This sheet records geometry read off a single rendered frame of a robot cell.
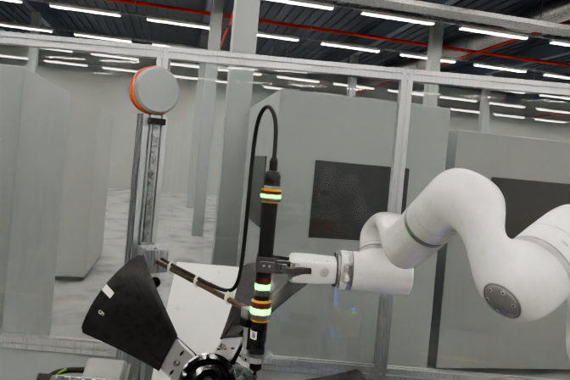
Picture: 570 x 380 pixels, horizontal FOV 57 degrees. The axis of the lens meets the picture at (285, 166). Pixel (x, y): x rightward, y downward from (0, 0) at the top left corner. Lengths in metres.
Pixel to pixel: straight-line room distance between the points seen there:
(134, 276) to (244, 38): 4.34
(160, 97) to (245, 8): 3.84
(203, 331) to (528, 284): 0.99
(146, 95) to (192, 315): 0.69
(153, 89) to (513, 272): 1.29
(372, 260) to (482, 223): 0.40
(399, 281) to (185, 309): 0.66
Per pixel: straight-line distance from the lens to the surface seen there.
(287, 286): 1.29
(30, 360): 2.15
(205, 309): 1.55
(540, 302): 0.75
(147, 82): 1.74
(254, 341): 1.18
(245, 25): 5.49
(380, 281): 1.14
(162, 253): 1.68
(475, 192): 0.82
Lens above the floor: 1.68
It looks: level
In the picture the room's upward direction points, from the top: 5 degrees clockwise
